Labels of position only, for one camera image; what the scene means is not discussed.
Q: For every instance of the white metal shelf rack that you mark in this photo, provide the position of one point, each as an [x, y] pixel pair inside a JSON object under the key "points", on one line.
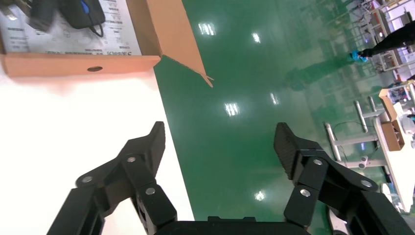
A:
{"points": [[377, 16]]}

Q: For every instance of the printed white paper sheet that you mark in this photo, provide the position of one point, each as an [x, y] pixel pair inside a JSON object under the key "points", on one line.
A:
{"points": [[113, 32]]}

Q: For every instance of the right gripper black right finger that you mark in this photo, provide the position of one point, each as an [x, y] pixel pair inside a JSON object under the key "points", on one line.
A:
{"points": [[321, 181]]}

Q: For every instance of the person in black clothes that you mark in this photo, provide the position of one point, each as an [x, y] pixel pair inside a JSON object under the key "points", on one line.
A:
{"points": [[389, 42]]}

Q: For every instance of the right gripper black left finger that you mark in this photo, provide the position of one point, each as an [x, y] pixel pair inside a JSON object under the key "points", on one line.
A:
{"points": [[136, 175]]}

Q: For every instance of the open brown cardboard box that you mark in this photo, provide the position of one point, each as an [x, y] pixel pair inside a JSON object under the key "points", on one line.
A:
{"points": [[48, 65]]}

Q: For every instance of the small brown cardboard box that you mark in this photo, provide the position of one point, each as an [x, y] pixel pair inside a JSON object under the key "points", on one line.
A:
{"points": [[392, 136]]}

